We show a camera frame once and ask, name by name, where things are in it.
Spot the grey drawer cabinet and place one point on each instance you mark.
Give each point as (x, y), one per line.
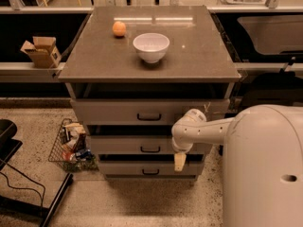
(197, 66)

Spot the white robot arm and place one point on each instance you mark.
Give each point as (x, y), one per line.
(262, 162)

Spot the wire basket with items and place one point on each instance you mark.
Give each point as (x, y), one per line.
(70, 150)

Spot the orange fruit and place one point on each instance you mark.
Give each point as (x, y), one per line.
(119, 29)

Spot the open cardboard box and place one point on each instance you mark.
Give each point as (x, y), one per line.
(43, 52)

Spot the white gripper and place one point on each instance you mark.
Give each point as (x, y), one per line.
(181, 148)

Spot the white bowl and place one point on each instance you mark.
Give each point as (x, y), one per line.
(151, 47)

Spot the grey drawer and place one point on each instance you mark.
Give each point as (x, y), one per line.
(117, 144)
(143, 111)
(149, 169)

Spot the black stand base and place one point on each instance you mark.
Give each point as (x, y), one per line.
(8, 147)

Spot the black office chair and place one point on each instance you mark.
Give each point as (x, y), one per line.
(282, 85)

